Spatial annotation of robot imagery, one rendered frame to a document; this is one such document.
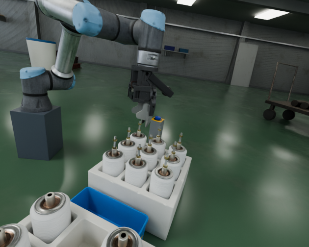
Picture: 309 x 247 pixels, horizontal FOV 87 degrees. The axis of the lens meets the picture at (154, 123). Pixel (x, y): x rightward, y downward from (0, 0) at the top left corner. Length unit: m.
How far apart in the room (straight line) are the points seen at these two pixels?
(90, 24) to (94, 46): 9.40
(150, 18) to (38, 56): 4.21
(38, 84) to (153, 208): 0.86
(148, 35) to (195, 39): 9.33
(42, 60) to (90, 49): 5.56
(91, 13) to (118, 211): 0.69
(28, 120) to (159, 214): 0.85
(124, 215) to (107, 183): 0.15
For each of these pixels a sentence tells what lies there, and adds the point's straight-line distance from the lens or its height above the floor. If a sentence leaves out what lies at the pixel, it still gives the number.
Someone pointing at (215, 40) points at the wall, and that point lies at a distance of 10.16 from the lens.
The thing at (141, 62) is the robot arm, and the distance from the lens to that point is 0.55.
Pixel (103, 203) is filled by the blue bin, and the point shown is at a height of 0.08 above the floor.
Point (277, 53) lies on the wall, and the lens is 11.81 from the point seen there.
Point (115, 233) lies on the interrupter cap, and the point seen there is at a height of 0.25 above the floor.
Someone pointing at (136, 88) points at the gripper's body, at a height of 0.57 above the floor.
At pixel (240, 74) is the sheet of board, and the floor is 0.59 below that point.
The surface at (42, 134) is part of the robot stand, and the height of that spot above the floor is 0.18.
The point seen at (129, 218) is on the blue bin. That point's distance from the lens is 0.76.
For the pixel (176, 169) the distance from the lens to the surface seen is 0.76.
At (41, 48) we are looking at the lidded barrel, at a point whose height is 0.54.
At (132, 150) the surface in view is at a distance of 0.82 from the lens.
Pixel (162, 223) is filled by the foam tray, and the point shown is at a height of 0.08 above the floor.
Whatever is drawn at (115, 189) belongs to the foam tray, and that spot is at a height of 0.15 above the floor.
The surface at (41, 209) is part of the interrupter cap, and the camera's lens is 0.58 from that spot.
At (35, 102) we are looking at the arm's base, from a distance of 1.12.
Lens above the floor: 0.66
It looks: 21 degrees down
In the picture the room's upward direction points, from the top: 9 degrees clockwise
